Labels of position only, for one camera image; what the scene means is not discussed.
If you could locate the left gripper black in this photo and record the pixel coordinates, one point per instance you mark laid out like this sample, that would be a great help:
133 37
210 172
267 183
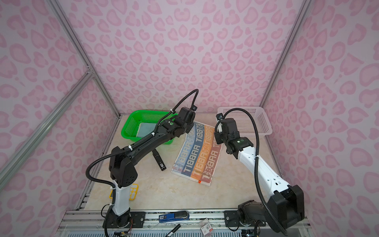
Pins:
190 128

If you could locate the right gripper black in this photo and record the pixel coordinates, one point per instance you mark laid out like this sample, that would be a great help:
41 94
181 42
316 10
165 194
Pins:
216 139

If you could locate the white blue lettered towel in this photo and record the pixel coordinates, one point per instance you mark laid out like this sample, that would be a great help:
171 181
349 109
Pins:
199 155

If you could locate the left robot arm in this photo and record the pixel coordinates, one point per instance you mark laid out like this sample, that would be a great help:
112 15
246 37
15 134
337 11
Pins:
122 166

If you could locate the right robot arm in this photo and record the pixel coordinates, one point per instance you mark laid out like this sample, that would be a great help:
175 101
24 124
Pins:
281 205

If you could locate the white plastic basket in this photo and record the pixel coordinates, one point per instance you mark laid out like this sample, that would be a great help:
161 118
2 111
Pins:
244 124

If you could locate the black marker device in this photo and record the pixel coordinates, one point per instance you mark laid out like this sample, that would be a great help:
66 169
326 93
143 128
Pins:
159 160

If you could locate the green plastic basket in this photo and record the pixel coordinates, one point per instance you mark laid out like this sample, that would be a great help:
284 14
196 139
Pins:
131 125

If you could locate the yellow calculator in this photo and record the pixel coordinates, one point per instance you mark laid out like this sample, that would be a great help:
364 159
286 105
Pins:
133 190

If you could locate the blue stapler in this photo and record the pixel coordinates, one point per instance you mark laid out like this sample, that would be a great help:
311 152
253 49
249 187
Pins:
174 216

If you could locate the small plastic bag red label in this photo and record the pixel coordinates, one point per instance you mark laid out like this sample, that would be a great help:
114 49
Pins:
206 228

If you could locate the black pen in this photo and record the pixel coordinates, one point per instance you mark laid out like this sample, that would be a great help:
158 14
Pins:
173 231

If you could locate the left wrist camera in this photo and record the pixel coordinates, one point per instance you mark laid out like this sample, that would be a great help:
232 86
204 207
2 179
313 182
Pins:
186 114

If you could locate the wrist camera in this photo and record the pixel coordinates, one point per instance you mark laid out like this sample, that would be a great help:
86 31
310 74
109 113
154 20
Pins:
225 128
186 114

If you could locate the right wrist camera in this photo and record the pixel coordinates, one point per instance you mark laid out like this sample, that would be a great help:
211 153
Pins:
225 128

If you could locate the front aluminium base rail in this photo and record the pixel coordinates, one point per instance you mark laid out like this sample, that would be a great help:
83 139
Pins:
89 223

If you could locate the aluminium frame rail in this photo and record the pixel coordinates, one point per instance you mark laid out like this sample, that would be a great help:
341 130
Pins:
21 155

